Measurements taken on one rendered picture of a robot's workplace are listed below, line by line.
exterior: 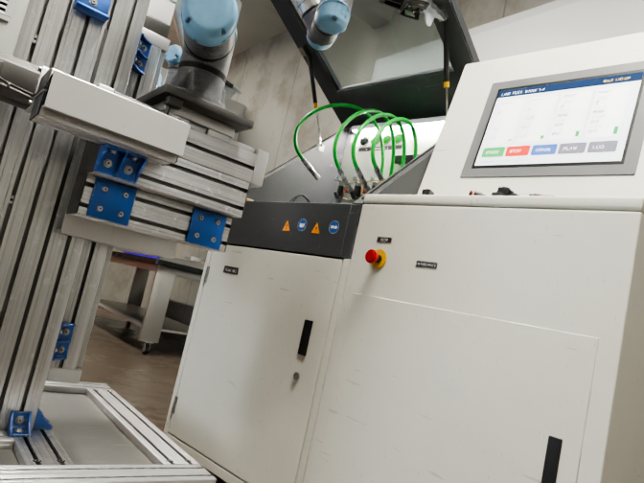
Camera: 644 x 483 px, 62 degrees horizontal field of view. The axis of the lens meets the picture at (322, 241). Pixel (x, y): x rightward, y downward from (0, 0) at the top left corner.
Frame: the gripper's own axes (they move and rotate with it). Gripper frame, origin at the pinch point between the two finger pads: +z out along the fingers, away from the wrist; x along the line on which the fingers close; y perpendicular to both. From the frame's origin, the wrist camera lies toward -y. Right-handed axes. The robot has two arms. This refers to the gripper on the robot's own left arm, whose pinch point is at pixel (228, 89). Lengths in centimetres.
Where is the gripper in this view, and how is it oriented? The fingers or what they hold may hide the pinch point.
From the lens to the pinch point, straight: 242.5
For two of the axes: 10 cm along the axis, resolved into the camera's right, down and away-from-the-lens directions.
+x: 8.4, 2.7, -4.7
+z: 4.3, 2.0, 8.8
